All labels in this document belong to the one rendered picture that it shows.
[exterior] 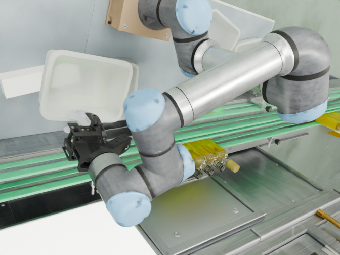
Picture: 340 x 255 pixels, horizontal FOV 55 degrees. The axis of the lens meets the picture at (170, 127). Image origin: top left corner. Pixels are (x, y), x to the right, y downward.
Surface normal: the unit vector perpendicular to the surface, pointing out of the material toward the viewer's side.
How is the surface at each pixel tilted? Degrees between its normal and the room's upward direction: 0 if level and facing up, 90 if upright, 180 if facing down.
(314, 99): 25
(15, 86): 0
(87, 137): 8
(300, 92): 55
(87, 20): 0
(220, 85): 36
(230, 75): 50
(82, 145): 82
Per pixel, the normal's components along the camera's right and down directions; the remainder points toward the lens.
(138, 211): 0.52, 0.55
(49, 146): 0.15, -0.89
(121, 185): -0.14, -0.69
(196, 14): 0.57, 0.26
